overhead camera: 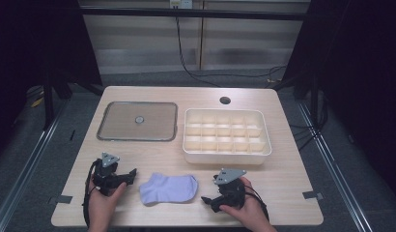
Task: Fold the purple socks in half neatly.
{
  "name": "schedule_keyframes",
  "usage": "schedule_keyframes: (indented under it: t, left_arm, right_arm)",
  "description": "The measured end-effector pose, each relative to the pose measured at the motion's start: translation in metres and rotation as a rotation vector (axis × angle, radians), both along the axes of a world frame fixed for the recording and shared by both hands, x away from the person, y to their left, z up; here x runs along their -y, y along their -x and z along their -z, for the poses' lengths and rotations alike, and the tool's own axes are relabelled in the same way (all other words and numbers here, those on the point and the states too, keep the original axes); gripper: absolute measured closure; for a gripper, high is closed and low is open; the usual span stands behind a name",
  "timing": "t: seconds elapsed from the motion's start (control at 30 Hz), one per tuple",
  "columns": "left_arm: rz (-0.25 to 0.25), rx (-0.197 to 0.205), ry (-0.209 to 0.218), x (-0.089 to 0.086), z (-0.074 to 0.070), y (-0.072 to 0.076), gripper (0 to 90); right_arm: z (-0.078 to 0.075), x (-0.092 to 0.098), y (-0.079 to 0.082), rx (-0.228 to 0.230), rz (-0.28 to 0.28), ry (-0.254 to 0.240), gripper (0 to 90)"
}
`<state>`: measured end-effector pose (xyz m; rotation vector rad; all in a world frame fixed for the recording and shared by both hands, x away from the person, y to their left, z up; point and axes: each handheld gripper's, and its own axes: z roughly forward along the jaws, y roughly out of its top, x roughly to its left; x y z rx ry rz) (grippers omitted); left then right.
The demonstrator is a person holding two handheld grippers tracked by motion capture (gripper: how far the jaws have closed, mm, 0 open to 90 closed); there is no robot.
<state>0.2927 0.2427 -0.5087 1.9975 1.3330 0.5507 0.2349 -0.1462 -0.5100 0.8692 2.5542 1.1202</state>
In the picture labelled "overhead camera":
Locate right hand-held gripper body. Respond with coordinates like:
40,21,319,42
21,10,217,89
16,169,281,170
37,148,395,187
212,167,247,208

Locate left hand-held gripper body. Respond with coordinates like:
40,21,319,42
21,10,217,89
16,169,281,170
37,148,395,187
92,152,124,196

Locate light purple sock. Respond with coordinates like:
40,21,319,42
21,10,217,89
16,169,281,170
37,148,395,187
138,172,199,206

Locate white divided storage box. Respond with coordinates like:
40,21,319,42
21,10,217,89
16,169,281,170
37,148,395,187
182,107,273,166

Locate person's right hand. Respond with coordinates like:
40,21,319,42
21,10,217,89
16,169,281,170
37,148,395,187
218,176,278,232

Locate person's left hand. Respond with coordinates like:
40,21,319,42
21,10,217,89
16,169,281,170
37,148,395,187
87,179,128,232

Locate grey tape strip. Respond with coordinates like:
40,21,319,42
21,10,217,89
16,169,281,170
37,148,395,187
47,194,73,206
301,189,325,201

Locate clear lid with grey rim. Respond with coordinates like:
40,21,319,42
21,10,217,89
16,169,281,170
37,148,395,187
96,101,179,142

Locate black stand leg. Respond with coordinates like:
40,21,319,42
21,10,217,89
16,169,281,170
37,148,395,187
42,81,56,131

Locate black curtain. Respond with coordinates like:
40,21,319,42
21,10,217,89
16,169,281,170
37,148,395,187
0,0,104,162
281,0,396,202

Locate black horizontal bar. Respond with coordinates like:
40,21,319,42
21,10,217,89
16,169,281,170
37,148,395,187
79,7,311,22

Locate left hand-held gripper cable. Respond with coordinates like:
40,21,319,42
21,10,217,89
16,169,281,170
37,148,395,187
82,159,102,228

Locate metal floor rail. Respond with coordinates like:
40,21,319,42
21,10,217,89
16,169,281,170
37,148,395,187
0,101,69,232
297,101,375,232

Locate bundle of black floor cables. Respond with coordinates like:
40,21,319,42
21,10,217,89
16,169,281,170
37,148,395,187
288,90,329,152

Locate black wall cable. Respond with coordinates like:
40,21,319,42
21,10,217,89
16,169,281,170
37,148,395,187
174,15,288,89

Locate white wall socket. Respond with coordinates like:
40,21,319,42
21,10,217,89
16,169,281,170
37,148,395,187
169,0,194,10

